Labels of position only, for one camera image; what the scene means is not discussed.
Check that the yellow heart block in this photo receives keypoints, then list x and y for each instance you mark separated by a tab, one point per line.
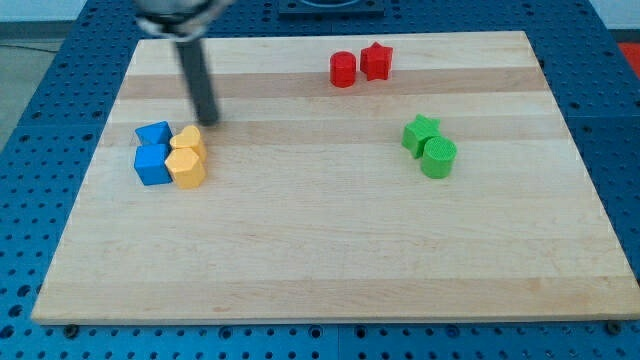
190	137

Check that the blue cube block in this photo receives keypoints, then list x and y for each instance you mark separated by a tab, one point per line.
149	164

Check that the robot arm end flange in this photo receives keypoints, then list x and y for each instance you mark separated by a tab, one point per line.
179	20

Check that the green star block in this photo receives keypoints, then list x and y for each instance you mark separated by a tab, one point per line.
418	132

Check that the wooden board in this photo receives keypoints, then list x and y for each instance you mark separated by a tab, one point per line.
313	212

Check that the blue triangle block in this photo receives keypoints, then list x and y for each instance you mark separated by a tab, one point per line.
155	133

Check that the yellow pentagon block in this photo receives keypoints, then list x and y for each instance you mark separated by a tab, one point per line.
185	168

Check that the red cylinder block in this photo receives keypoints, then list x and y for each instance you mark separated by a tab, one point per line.
342	69

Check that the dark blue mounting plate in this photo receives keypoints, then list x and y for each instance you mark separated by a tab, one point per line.
288	8

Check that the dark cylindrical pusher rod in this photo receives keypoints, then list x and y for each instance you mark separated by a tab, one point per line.
198	81

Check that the green cylinder block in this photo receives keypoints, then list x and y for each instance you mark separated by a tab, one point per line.
438	157

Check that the red star block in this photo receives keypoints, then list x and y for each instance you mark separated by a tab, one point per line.
376	61

